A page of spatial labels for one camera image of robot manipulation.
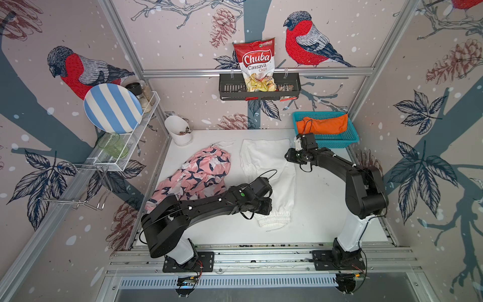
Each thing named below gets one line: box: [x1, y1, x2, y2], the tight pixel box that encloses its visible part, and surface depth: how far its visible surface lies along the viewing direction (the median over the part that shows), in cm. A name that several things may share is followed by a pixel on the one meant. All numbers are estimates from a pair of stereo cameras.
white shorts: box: [240, 138, 296, 228], surface depth 100 cm
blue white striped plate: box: [83, 83, 143, 134], surface depth 74 cm
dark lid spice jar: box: [125, 82, 150, 111], surface depth 82 cm
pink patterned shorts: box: [144, 144, 231, 212], surface depth 99 cm
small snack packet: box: [277, 84, 295, 92], surface depth 92 cm
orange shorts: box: [296, 113, 349, 135], surface depth 117 cm
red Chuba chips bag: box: [232, 37, 278, 101], surface depth 83 cm
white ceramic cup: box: [164, 115, 193, 146], surface depth 112 cm
